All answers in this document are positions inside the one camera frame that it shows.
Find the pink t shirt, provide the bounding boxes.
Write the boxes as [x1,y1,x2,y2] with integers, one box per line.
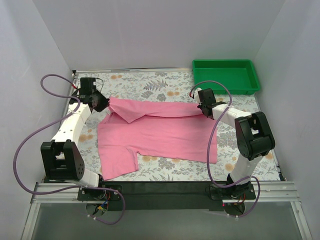
[97,97,217,180]

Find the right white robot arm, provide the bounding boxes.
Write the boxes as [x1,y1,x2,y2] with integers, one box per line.
[193,88,276,199]

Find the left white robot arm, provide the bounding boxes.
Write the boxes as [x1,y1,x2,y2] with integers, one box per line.
[40,77,110,200]

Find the green plastic bin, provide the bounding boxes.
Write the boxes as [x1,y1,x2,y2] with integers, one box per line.
[192,59,261,95]

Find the floral patterned table mat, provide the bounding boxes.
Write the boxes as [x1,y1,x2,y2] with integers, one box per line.
[49,70,280,183]

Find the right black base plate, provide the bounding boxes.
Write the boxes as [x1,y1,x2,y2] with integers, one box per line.
[205,183,256,200]

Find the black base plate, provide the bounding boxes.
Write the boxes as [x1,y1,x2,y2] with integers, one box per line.
[205,183,256,200]
[77,184,122,201]

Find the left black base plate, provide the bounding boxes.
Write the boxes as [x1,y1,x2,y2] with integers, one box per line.
[77,184,122,201]

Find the aluminium frame rail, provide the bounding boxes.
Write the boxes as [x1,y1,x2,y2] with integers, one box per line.
[22,181,312,240]

